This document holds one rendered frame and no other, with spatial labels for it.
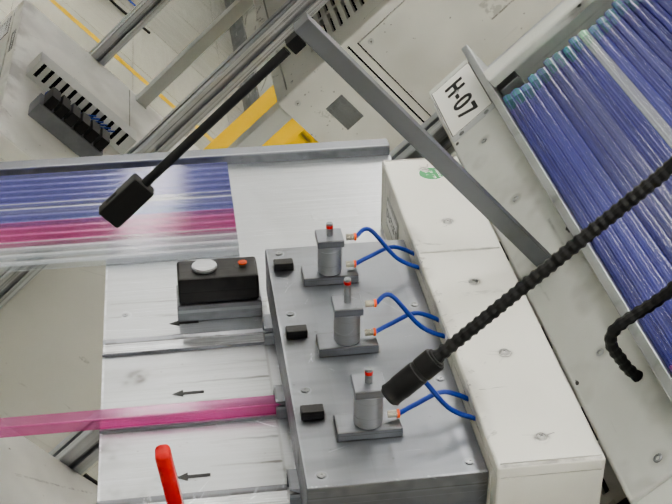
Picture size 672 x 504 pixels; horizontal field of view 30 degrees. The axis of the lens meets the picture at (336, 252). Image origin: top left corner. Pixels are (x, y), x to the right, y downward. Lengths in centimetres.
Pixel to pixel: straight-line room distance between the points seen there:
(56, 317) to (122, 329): 132
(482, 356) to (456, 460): 11
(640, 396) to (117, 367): 46
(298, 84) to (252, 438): 131
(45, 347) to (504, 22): 109
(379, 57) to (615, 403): 138
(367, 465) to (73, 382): 171
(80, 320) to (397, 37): 83
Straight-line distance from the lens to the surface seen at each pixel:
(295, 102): 230
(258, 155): 148
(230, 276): 118
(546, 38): 136
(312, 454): 94
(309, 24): 99
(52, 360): 257
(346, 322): 103
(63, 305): 250
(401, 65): 231
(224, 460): 103
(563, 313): 110
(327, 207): 138
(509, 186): 127
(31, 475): 168
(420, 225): 119
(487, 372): 100
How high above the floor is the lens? 150
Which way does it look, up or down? 15 degrees down
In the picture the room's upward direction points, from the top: 49 degrees clockwise
